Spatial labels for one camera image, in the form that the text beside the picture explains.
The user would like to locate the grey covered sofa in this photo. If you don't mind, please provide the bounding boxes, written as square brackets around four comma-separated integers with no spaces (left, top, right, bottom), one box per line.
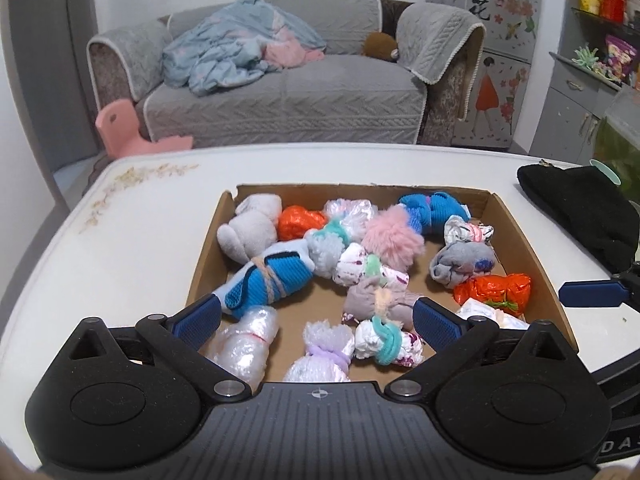
[86,0,487,149]

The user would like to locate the white plastic bag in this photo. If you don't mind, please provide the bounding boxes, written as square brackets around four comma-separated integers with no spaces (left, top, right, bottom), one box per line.
[456,297,529,332]

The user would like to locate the pink cloth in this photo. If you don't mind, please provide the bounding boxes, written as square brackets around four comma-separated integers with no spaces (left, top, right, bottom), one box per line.
[261,39,327,69]

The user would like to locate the mauve sock with rubber band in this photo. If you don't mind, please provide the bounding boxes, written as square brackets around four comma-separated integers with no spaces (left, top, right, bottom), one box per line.
[341,276,424,329]

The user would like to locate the patterned white bag pink tie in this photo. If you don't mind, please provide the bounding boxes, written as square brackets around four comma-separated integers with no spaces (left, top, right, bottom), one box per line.
[443,214,496,247]

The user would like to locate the white and blue sock bundle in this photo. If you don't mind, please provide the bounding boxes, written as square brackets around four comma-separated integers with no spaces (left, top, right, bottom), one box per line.
[211,239,317,317]

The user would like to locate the brown plush toy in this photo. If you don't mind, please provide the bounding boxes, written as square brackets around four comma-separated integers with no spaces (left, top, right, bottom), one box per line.
[361,31,402,64]

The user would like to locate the black knit hat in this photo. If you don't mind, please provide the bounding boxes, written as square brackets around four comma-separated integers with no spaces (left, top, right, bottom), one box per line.
[516,163,639,274]

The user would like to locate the grey fridge with flower stickers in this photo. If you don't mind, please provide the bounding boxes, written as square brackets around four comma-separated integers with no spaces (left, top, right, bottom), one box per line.
[425,0,544,152]

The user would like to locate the patterned white bag teal band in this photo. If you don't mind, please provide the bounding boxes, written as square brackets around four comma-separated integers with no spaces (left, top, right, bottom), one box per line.
[351,316,424,367]

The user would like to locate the orange bag with green tie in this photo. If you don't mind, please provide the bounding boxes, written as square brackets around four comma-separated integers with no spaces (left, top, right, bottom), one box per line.
[453,273,533,318]

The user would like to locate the large clear plastic bag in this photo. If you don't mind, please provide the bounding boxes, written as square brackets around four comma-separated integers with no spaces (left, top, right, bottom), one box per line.
[204,304,279,377]

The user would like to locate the grey door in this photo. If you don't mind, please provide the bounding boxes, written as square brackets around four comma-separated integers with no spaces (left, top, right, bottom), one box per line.
[7,0,101,211]

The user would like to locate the clear bag with teal band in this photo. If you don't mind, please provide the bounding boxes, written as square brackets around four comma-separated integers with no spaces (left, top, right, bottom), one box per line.
[305,198,377,279]

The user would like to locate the light blue blanket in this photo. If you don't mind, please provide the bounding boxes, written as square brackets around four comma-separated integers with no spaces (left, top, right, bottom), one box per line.
[162,0,327,97]

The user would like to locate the red container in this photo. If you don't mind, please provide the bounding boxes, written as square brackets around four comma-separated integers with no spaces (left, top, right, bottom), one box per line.
[599,0,627,24]

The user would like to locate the pink plastic child chair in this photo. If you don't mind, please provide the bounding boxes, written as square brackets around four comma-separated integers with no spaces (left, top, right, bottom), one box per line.
[94,98,195,159]

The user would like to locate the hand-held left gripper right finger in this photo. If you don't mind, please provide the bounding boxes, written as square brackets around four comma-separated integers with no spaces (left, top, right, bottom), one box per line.
[384,297,573,403]

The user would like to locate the purple snack packet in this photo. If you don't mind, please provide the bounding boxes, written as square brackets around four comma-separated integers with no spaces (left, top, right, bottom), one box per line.
[602,34,639,82]

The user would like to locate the grey cabinet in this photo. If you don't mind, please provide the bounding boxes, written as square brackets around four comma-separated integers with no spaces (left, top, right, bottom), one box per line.
[527,50,640,167]

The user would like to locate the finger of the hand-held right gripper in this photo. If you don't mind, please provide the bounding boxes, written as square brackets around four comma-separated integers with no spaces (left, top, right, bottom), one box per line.
[558,261,640,312]

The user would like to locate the pink fluffy ball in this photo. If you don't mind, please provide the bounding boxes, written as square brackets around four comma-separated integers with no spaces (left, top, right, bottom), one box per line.
[361,207,426,271]

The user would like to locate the orange plastic bag ball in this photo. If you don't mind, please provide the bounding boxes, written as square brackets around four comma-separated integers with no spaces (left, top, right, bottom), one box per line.
[276,204,329,242]

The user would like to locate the white socks bundle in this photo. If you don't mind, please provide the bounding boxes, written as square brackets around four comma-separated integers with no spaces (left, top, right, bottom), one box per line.
[216,194,284,262]

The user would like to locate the green plastic spiky toy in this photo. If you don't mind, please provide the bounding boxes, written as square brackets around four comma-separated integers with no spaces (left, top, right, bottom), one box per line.
[571,44,602,69]

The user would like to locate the brown cardboard box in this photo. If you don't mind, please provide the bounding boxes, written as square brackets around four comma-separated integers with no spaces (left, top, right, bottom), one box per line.
[185,183,579,386]

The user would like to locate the teal round lid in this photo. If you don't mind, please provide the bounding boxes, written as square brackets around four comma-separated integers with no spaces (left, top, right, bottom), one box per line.
[588,158,622,187]

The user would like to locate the patterned white bag purple tie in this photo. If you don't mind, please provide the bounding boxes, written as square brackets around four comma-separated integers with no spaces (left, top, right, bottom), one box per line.
[283,320,356,384]

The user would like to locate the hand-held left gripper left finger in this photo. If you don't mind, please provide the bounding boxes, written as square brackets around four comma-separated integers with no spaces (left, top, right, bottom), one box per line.
[67,293,252,403]

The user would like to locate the grey sock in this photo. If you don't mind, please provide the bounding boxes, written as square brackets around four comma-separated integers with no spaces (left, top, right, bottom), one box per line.
[429,240,497,289]

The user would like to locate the glass fish tank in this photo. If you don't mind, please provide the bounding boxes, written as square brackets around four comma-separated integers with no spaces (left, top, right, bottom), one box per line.
[591,81,640,197]

